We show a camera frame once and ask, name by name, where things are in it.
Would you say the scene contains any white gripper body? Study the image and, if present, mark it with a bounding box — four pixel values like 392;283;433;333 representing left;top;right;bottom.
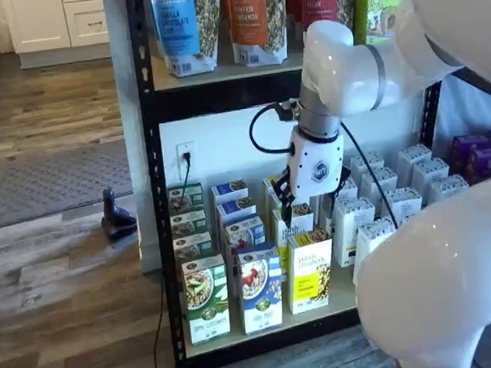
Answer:
285;125;347;200

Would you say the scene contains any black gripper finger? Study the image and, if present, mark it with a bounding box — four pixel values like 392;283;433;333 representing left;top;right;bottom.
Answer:
328;166;353;200
269;164;300;230

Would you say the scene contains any blue and white oatmeal box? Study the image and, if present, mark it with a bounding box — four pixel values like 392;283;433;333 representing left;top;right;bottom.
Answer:
222;215;270;300
236;243;287;335

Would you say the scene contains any white granola box yellow label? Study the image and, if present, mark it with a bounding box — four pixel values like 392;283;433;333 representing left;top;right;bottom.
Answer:
262;173;280;203
269;187;313;212
286;227;337;316
270;203;318;274

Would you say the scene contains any white granola box blue label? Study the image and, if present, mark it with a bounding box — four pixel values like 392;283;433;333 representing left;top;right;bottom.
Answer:
210;178;251;207
215;195;259;230

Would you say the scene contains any green oatmeal box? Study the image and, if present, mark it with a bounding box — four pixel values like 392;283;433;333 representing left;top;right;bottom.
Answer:
180;252;232;346
169;209;209;239
165;182;206;217
172;231;215;265

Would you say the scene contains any particleboard shelf board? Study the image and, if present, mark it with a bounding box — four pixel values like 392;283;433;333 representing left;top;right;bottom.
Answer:
149;46;308;92
180;284;362;359

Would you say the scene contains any purple snack box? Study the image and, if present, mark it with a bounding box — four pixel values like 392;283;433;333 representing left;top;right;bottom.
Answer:
449;134;491;176
467;147;491;184

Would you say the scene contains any black metal shelf rack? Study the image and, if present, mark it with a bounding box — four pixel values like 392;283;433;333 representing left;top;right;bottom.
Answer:
125;0;491;368

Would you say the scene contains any green apple pie box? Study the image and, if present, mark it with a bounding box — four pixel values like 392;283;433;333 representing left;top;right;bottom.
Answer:
352;0;418;46

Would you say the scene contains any white plastic sheet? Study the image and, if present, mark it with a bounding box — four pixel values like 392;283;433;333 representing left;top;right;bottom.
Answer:
434;65;491;144

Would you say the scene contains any orange granola pouch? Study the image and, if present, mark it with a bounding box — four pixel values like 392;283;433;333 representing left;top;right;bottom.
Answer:
223;0;293;68

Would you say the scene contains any red granola pouch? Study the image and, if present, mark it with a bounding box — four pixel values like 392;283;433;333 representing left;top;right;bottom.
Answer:
285;0;357;53

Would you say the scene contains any dark blue seal figurine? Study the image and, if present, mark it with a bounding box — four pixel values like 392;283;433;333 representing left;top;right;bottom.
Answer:
100;187;138;242

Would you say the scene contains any blue granola pouch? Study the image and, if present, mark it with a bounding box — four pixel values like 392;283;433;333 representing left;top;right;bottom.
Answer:
150;0;226;79

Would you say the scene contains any grey door mat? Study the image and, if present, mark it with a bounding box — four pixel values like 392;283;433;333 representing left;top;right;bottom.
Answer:
0;138;137;230

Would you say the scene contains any white cabinet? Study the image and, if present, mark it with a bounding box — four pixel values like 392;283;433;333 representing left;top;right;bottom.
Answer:
2;0;112;72

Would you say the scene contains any black plug with cord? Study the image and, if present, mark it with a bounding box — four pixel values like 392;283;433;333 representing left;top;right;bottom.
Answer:
178;151;195;204

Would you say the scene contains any white wall outlet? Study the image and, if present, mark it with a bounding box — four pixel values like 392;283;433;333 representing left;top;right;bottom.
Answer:
175;141;197;178

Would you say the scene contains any thin black floor cable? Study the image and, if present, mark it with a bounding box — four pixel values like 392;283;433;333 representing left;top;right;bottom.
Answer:
149;272;169;368

